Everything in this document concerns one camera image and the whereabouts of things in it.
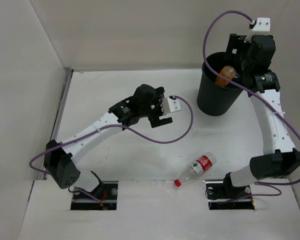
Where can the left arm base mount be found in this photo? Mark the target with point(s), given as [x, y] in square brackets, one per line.
[106, 199]

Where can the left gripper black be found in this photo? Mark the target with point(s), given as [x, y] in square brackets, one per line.
[158, 116]

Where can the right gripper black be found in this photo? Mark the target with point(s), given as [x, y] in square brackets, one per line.
[236, 42]

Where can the orange juice bottle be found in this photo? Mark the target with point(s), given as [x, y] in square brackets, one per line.
[228, 72]

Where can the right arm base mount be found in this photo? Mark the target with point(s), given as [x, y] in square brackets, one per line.
[220, 198]

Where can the black ribbed plastic bin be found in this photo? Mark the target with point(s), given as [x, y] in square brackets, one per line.
[212, 99]

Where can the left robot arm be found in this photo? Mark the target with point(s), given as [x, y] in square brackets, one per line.
[62, 158]

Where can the aluminium table edge rail left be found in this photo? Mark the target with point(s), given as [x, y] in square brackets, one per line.
[62, 102]

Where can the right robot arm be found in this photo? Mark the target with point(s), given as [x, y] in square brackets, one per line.
[280, 157]

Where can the red label water bottle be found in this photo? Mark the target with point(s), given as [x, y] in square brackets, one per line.
[195, 169]

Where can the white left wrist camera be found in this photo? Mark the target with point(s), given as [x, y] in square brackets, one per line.
[169, 105]

